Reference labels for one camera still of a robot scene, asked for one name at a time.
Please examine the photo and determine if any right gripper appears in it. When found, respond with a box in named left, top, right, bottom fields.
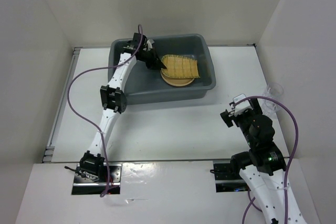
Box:
left=220, top=95, right=261, bottom=146

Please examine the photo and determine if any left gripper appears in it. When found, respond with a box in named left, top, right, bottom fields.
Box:
left=138, top=47, right=166, bottom=70

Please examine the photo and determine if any woven bamboo tray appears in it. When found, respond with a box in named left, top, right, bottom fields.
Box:
left=161, top=55, right=200, bottom=79

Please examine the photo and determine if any yellow bear plate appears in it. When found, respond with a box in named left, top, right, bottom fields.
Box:
left=161, top=72, right=195, bottom=87

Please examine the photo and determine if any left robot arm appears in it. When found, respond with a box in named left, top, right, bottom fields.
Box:
left=80, top=31, right=166, bottom=183

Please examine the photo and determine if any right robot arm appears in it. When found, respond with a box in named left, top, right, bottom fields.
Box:
left=221, top=94, right=306, bottom=223

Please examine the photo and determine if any grey plastic bin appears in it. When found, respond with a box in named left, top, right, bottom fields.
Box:
left=123, top=34, right=216, bottom=105

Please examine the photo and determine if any clear plastic cup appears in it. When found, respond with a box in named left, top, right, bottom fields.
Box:
left=261, top=82, right=284, bottom=119

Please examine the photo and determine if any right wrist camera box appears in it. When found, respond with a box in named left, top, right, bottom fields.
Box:
left=229, top=94, right=253, bottom=116

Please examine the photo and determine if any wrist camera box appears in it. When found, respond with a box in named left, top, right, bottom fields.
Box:
left=146, top=39, right=155, bottom=51
left=229, top=94, right=253, bottom=116

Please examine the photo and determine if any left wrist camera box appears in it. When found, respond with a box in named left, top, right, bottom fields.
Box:
left=146, top=39, right=155, bottom=51

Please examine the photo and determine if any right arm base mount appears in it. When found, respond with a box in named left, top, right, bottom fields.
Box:
left=209, top=159, right=248, bottom=193

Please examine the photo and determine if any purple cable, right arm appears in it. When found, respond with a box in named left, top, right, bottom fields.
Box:
left=232, top=95, right=299, bottom=224

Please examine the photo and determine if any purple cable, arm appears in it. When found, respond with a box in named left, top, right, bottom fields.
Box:
left=232, top=95, right=299, bottom=224
left=67, top=24, right=146, bottom=198

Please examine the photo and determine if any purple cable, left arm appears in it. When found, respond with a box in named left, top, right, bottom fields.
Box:
left=67, top=24, right=146, bottom=198

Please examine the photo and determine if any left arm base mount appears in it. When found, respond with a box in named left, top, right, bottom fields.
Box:
left=64, top=164, right=122, bottom=195

